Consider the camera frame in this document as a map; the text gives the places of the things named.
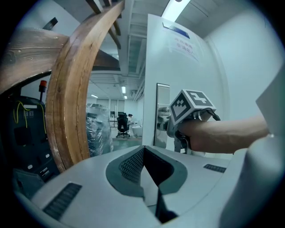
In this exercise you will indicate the person's right hand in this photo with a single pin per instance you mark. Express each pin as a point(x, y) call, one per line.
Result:
point(193, 133)

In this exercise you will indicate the brown wooden stair panel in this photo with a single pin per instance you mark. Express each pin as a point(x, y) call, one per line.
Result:
point(26, 58)

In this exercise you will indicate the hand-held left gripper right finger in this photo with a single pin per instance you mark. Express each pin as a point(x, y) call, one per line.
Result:
point(196, 178)

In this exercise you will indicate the black pallet stacker machine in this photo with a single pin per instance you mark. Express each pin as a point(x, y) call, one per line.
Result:
point(26, 133)

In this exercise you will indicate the black flat wall bar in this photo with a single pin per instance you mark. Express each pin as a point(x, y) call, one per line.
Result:
point(50, 23)

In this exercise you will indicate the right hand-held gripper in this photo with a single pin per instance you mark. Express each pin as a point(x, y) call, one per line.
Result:
point(189, 104)

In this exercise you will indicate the dark wooden staircase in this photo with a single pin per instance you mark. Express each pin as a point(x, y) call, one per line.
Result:
point(107, 62)

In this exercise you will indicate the blue and grey door plate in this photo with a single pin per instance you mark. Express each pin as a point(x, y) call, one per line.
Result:
point(178, 30)

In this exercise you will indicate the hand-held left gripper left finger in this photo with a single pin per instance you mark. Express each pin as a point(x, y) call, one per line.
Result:
point(89, 189)

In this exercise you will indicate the long ceiling light strip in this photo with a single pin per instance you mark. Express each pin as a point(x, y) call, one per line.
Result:
point(173, 12)

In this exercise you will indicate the person's right forearm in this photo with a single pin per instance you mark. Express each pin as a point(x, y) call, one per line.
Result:
point(233, 135)

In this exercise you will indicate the plastic wrapped pallet load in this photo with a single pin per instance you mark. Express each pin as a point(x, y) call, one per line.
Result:
point(98, 129)

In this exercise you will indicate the white door with sign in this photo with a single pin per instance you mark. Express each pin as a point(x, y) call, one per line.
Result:
point(189, 73)

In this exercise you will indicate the white paper notice red print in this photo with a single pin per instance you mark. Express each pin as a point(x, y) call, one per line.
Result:
point(184, 50)

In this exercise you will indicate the black office chair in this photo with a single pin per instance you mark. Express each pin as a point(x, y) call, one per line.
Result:
point(123, 123)

